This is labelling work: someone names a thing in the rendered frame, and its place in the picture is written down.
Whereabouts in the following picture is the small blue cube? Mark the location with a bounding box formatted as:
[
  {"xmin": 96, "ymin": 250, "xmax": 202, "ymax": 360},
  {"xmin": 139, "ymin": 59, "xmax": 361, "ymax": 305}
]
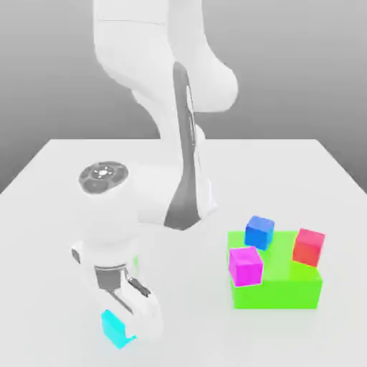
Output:
[{"xmin": 244, "ymin": 215, "xmax": 276, "ymax": 252}]

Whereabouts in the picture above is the small red cube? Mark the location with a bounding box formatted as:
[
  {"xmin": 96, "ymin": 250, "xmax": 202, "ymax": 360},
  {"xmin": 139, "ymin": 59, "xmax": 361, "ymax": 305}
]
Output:
[{"xmin": 292, "ymin": 228, "xmax": 326, "ymax": 268}]

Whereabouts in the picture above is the small magenta cube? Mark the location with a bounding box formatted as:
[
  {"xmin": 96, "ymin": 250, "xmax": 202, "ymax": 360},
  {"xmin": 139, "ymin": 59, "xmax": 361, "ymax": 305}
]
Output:
[{"xmin": 228, "ymin": 245, "xmax": 264, "ymax": 288}]

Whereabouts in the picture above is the large green box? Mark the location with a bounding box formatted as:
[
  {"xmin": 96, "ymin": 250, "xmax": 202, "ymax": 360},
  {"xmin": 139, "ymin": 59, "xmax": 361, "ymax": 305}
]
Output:
[{"xmin": 227, "ymin": 229, "xmax": 324, "ymax": 310}]

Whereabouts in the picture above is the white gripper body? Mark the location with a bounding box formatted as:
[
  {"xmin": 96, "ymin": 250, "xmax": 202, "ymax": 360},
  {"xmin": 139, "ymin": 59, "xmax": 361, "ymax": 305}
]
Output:
[{"xmin": 100, "ymin": 288, "xmax": 164, "ymax": 343}]

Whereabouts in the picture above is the small cyan cube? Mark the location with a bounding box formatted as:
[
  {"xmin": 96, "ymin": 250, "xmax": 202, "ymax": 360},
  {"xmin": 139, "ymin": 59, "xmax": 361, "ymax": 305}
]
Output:
[{"xmin": 100, "ymin": 308, "xmax": 138, "ymax": 351}]

